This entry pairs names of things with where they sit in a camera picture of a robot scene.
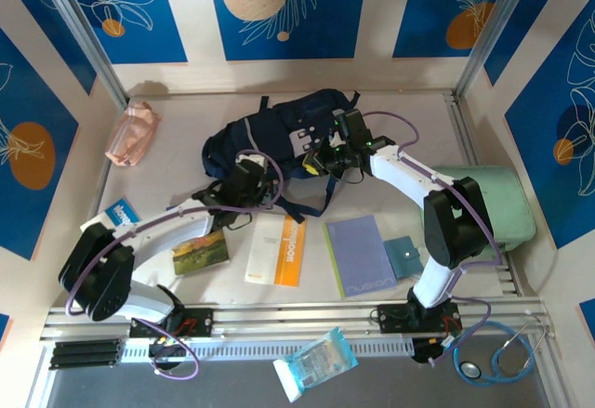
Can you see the navy blue backpack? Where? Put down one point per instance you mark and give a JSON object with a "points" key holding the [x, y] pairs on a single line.
{"points": [[274, 124]]}

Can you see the landscape cover book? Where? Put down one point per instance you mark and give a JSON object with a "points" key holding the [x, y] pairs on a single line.
{"points": [[200, 252]]}

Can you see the blue and white notebook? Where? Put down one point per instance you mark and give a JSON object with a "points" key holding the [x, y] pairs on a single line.
{"points": [[122, 210]]}

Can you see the orange and white notebook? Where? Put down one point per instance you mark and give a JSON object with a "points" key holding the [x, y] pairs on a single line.
{"points": [[288, 254]]}

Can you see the purple notebook green spine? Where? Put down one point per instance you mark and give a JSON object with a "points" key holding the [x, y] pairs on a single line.
{"points": [[360, 254]]}

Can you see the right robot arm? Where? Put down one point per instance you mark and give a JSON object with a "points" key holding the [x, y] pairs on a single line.
{"points": [[404, 175]]}

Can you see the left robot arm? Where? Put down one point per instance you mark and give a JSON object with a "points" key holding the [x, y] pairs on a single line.
{"points": [[158, 236]]}

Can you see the mint green zip case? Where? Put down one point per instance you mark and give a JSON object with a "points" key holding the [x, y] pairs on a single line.
{"points": [[506, 208]]}

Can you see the blue wet wipes pack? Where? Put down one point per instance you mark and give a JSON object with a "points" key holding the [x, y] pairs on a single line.
{"points": [[316, 361]]}

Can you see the pink transparent pouch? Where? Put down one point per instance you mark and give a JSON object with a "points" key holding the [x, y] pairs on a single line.
{"points": [[132, 136]]}

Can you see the teal snap card wallet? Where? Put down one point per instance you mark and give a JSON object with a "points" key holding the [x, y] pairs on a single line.
{"points": [[402, 259]]}

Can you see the black ribbed bar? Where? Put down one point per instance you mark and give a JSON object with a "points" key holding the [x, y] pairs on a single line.
{"points": [[83, 354]]}

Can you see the blue stethoscope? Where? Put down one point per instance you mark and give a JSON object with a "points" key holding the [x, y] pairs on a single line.
{"points": [[469, 370]]}

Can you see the aluminium side rail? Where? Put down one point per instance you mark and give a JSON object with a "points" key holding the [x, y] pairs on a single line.
{"points": [[460, 120]]}

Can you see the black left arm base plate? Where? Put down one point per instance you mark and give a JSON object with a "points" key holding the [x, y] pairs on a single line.
{"points": [[200, 322]]}

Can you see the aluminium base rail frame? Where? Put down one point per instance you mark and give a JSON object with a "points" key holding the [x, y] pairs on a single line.
{"points": [[288, 319]]}

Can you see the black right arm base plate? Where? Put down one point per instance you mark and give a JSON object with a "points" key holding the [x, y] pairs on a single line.
{"points": [[390, 317]]}

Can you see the aluminium frame post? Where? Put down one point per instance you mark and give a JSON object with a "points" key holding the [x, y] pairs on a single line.
{"points": [[493, 22], [79, 31]]}

